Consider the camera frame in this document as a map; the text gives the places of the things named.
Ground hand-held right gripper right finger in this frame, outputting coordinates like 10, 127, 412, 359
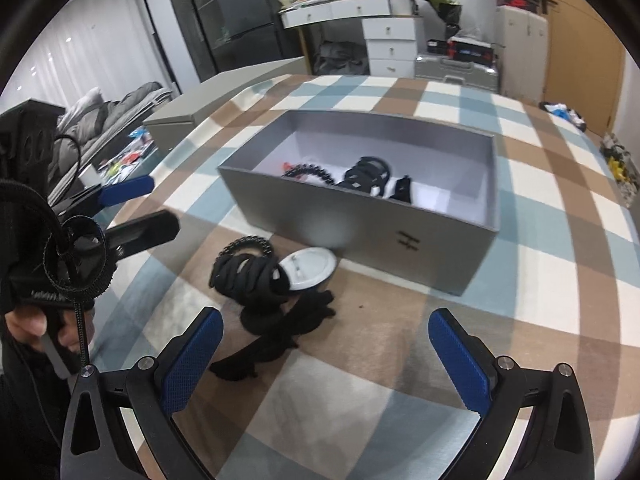
427, 308, 597, 480

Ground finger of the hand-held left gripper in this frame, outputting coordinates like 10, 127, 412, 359
70, 175, 155, 212
101, 210, 181, 267

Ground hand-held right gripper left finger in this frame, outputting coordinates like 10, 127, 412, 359
60, 306, 225, 480

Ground plain black spiral hair tie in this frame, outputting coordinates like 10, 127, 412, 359
215, 234, 275, 272

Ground black hair claw clip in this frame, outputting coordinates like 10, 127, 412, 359
211, 251, 295, 307
341, 155, 392, 197

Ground black scrunchie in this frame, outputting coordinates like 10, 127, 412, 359
239, 289, 337, 348

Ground grey cardboard box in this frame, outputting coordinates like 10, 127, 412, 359
216, 109, 501, 298

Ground spiral hair tie red ornament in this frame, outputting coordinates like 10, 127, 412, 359
281, 160, 334, 187

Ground black hair bow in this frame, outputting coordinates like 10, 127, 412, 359
389, 174, 414, 205

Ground person's left forearm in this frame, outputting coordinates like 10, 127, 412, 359
0, 340, 78, 480

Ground person's left hand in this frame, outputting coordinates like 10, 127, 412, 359
4, 307, 82, 362

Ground colourful floor clutter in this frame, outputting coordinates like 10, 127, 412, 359
99, 126, 157, 177

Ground grey bedding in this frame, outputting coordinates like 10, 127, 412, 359
54, 82, 174, 172

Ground grey cabinet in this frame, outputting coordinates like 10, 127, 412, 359
142, 55, 309, 154

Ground white curtain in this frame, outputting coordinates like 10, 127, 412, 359
14, 0, 177, 113

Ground checked tablecloth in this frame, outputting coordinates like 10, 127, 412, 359
85, 74, 640, 480

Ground glass door cabinet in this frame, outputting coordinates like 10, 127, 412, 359
159, 0, 222, 82

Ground dark grey fridge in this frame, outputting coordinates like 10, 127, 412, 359
209, 0, 282, 44

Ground dark bag under desk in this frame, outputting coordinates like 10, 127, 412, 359
316, 39, 369, 77

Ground yellow toys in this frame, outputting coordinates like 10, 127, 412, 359
601, 132, 640, 207

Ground clothes on floor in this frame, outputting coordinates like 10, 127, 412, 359
539, 101, 589, 132

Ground white desk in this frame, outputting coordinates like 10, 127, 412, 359
279, 0, 417, 29

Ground silver suitcase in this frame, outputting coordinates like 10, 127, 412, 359
414, 52, 501, 94

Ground white drawer unit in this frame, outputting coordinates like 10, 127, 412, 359
362, 15, 419, 79

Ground red black box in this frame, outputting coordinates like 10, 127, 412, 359
446, 36, 497, 64

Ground wooden door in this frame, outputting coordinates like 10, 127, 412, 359
537, 0, 629, 137

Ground green black wrapped bouquet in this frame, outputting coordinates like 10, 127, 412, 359
419, 0, 464, 39

